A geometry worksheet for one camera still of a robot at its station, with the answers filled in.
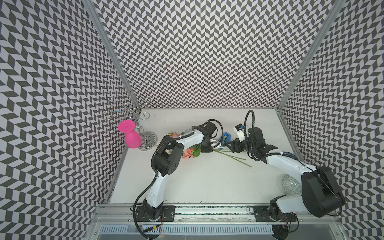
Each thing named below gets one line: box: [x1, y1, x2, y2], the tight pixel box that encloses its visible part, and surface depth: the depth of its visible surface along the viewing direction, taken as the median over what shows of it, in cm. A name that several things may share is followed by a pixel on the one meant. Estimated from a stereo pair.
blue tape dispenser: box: [218, 132, 232, 144], surface depth 98 cm
